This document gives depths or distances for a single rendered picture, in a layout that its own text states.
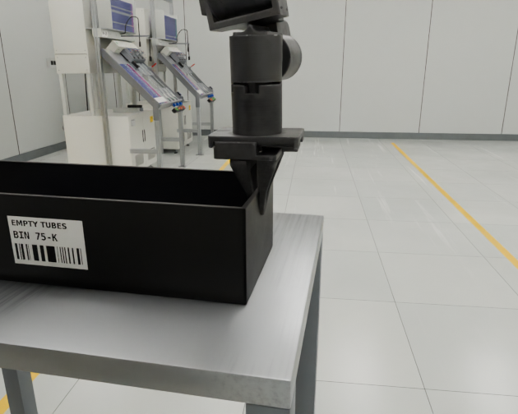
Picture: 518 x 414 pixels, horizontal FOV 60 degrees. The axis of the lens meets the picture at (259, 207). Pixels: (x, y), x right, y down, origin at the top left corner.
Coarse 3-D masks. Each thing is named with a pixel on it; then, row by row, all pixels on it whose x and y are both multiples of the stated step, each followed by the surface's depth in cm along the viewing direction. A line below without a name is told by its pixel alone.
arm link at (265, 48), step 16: (240, 32) 47; (256, 32) 46; (272, 32) 48; (240, 48) 46; (256, 48) 46; (272, 48) 47; (240, 64) 47; (256, 64) 47; (272, 64) 47; (240, 80) 48; (256, 80) 47; (272, 80) 48
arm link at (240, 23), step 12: (204, 0) 47; (276, 0) 45; (204, 12) 48; (264, 12) 46; (276, 12) 45; (288, 12) 48; (216, 24) 48; (228, 24) 47; (240, 24) 47; (252, 24) 49; (264, 24) 51; (276, 24) 51; (288, 24) 56; (288, 36) 55; (288, 48) 52; (300, 48) 56; (288, 60) 52; (300, 60) 56; (288, 72) 54
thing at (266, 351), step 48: (288, 240) 68; (0, 288) 53; (48, 288) 53; (288, 288) 53; (0, 336) 44; (48, 336) 44; (96, 336) 44; (144, 336) 44; (192, 336) 44; (240, 336) 44; (288, 336) 44; (144, 384) 41; (192, 384) 40; (240, 384) 39; (288, 384) 38
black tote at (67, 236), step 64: (0, 192) 52; (64, 192) 69; (128, 192) 67; (192, 192) 65; (256, 192) 52; (0, 256) 54; (64, 256) 52; (128, 256) 50; (192, 256) 49; (256, 256) 53
